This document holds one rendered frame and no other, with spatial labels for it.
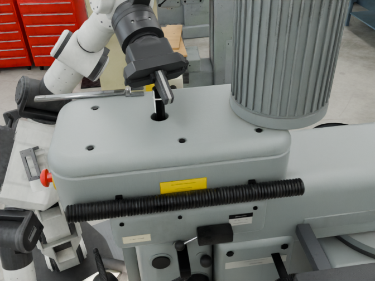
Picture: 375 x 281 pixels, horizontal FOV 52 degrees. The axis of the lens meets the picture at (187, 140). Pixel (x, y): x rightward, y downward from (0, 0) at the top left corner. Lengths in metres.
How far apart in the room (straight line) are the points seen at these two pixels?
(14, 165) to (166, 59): 0.67
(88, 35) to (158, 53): 0.27
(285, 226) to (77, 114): 0.52
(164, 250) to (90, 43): 0.52
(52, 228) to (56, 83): 0.82
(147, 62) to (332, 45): 0.33
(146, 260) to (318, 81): 0.56
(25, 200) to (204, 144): 0.70
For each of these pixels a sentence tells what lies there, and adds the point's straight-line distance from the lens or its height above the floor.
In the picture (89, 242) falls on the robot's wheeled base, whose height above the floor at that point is 0.57.
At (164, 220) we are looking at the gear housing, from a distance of 0.82.
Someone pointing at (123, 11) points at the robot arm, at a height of 2.09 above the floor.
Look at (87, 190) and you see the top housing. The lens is 0.74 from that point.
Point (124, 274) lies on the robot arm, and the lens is 1.29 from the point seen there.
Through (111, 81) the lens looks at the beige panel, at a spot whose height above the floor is 1.14.
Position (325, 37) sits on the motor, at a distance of 0.70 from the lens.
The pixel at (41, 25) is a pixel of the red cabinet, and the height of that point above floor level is 0.66.
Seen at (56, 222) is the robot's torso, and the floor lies 1.08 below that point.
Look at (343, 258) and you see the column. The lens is 1.04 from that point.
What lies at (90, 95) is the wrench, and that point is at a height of 1.90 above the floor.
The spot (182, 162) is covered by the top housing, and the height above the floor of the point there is 1.87.
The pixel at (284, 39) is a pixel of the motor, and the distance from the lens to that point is 0.68.
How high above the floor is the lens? 2.31
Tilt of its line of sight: 36 degrees down
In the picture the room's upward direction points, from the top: 2 degrees counter-clockwise
